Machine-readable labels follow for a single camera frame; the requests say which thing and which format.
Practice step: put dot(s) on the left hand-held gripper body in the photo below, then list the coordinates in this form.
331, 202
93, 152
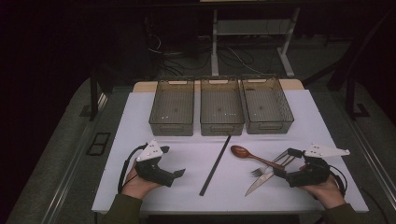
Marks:
149, 169

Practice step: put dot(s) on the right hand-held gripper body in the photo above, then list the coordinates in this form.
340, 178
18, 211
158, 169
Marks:
311, 174

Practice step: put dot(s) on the silver serrated table knife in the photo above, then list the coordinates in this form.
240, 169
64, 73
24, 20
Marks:
258, 183

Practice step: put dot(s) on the smoky clear plastic bin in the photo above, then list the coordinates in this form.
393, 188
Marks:
267, 105
172, 105
221, 105

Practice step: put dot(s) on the brown wooden spoon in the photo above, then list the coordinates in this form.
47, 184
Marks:
241, 151

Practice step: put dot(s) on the person's left hand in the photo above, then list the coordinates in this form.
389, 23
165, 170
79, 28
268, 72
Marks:
137, 186

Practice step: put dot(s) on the person's right hand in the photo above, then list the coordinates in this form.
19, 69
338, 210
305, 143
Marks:
327, 193

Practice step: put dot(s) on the white table sheet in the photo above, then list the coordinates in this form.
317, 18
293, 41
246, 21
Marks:
193, 186

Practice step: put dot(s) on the silver metal fork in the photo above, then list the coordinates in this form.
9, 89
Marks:
258, 171

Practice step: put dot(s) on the black metal stand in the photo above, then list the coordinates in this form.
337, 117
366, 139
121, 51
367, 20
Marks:
93, 99
350, 99

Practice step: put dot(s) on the white metal stand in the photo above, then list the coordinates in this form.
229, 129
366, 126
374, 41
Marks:
214, 46

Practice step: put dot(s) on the black rectangular floor frame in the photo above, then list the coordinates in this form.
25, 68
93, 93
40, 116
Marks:
93, 148

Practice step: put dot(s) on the aluminium floor rail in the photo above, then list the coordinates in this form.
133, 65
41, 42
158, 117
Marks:
373, 161
68, 180

